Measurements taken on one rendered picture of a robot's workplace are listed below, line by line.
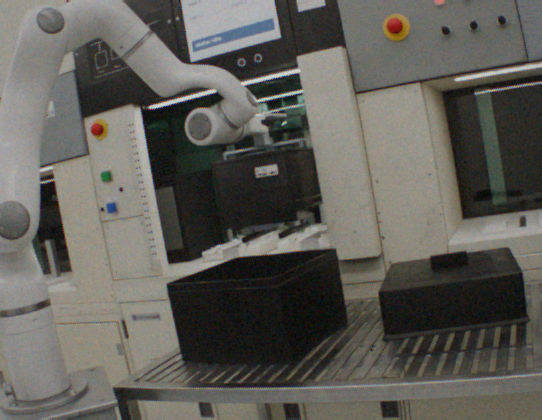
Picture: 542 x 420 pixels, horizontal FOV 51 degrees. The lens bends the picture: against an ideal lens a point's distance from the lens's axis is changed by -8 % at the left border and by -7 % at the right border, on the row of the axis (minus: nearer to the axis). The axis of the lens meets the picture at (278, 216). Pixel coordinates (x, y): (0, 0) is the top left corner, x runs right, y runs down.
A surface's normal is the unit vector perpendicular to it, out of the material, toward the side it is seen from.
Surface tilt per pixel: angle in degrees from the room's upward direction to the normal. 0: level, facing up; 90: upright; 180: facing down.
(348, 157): 90
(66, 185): 90
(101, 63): 90
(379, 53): 90
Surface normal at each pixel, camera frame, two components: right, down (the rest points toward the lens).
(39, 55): 0.34, 0.60
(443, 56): -0.38, 0.14
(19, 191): 0.62, -0.46
